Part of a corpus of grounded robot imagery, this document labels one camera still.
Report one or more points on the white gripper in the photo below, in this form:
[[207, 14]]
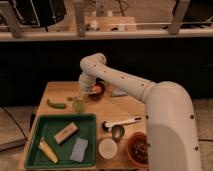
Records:
[[86, 82]]

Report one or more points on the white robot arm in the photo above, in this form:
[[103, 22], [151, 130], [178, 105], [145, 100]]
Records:
[[171, 125]]

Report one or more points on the green plastic cup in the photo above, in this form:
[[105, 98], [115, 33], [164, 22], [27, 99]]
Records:
[[79, 106]]

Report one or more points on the white plastic cup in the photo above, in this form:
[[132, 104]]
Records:
[[107, 148]]

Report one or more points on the orange ball in bowl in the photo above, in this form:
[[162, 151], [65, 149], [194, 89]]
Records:
[[98, 89]]

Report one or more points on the dark red bowl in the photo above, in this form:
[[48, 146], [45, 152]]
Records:
[[98, 96]]

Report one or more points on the grey blue cloth piece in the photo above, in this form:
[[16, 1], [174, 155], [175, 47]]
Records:
[[116, 92]]

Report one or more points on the green chili pepper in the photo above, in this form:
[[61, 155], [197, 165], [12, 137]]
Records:
[[56, 105]]

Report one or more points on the white measuring spoon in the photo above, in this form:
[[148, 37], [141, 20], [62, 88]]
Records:
[[107, 126]]

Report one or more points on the wooden block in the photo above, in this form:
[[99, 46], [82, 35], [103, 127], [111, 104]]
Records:
[[66, 132]]

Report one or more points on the green plastic tray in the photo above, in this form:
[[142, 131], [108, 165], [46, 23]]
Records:
[[47, 127]]

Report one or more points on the blue grey sponge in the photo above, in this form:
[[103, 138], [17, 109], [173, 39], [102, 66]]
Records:
[[79, 150]]

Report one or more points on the yellow corn cob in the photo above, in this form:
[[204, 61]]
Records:
[[48, 151]]

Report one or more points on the orange bowl with beans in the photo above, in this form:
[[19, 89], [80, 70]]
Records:
[[136, 149]]

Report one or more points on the wooden shelf rail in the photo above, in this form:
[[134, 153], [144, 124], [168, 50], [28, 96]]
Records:
[[47, 20]]

